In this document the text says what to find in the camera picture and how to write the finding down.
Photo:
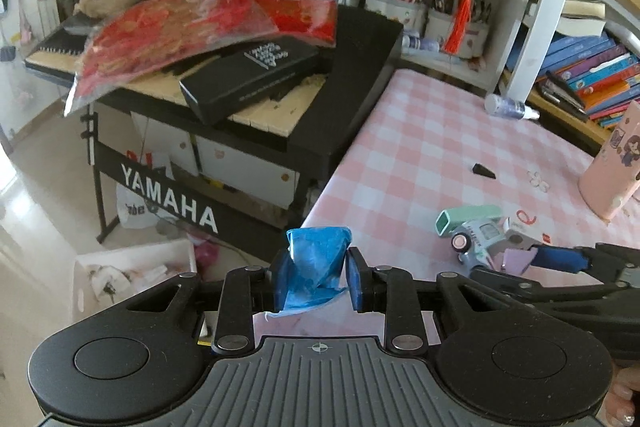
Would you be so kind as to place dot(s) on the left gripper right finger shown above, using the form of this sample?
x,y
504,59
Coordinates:
x,y
392,292

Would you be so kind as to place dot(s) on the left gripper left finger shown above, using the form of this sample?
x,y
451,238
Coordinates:
x,y
244,293

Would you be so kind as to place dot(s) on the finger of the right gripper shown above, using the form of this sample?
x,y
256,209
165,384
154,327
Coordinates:
x,y
603,262
619,297

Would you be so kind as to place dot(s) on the blue plastic bag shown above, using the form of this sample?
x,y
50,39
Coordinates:
x,y
306,275

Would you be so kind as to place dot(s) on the white staples box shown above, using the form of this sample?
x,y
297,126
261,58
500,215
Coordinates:
x,y
483,243

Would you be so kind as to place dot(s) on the mint green stapler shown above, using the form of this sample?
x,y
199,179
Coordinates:
x,y
451,218

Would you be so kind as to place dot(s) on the person's right hand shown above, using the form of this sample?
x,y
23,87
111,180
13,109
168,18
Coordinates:
x,y
618,408

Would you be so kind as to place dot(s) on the pink cartoon humidifier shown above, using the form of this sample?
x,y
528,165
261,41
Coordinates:
x,y
613,176

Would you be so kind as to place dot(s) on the black Yamaha keyboard piano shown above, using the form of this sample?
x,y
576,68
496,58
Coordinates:
x,y
246,179

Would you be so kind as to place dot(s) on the white storage bin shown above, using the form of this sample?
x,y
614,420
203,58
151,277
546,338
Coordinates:
x,y
102,279

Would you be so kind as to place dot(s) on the small black wedge piece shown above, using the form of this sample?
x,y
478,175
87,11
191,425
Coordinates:
x,y
481,170

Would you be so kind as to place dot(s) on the pink checkered tablecloth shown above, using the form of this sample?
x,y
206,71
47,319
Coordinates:
x,y
413,158

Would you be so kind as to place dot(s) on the row of colourful books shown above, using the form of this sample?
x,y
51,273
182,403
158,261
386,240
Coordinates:
x,y
592,78

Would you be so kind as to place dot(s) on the small spray bottle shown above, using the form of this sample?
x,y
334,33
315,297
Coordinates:
x,y
497,106

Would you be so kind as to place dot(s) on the long black box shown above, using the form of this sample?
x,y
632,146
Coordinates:
x,y
232,83

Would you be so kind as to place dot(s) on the red tassel ornament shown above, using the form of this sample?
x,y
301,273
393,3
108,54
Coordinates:
x,y
461,19

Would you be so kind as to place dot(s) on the red patterned plastic bag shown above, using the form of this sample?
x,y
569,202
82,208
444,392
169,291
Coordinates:
x,y
156,33

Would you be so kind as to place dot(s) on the red flat packet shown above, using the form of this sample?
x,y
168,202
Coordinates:
x,y
314,21

